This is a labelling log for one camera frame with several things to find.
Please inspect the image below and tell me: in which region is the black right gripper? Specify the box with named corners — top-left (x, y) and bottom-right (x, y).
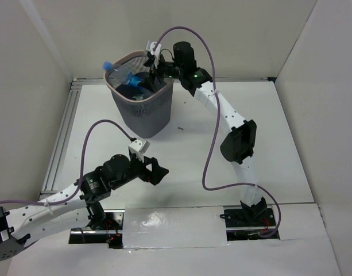
top-left (137, 53), bottom-right (183, 93)

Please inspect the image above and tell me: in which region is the blue label plastic bottle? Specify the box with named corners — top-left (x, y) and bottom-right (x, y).
top-left (103, 61), bottom-right (142, 90)

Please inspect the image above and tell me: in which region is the red label plastic bottle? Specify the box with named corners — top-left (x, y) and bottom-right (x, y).
top-left (133, 106), bottom-right (148, 117)

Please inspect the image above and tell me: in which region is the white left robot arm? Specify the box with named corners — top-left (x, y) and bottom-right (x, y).
top-left (0, 155), bottom-right (169, 261)

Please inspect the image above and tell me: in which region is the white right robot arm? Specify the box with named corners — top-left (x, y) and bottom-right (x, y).
top-left (142, 41), bottom-right (267, 226)

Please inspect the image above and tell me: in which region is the grey mesh waste bin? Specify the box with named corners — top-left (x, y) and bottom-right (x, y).
top-left (107, 51), bottom-right (173, 138)

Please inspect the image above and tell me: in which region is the green label plastic bottle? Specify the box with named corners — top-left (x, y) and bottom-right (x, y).
top-left (131, 91), bottom-right (153, 101)

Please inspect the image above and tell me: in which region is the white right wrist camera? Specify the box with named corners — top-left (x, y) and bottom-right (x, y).
top-left (145, 41), bottom-right (161, 63)

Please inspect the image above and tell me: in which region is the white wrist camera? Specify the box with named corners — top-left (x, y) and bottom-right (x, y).
top-left (145, 41), bottom-right (161, 63)
top-left (128, 138), bottom-right (150, 162)

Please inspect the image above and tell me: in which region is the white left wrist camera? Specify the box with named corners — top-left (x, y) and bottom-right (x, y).
top-left (128, 138), bottom-right (150, 162)

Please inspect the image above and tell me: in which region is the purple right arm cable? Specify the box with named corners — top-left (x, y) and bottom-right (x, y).
top-left (156, 26), bottom-right (281, 238)

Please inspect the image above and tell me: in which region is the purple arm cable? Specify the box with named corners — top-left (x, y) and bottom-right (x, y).
top-left (156, 26), bottom-right (281, 238)
top-left (0, 120), bottom-right (136, 206)

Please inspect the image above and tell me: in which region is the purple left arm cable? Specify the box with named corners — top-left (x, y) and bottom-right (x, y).
top-left (0, 120), bottom-right (136, 206)

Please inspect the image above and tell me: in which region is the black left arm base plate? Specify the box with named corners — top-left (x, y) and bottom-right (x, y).
top-left (68, 209), bottom-right (125, 250)

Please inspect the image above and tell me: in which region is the aluminium frame rail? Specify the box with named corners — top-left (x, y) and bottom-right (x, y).
top-left (40, 80), bottom-right (280, 198)

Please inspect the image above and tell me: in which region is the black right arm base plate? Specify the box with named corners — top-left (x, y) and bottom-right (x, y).
top-left (219, 205), bottom-right (279, 241)

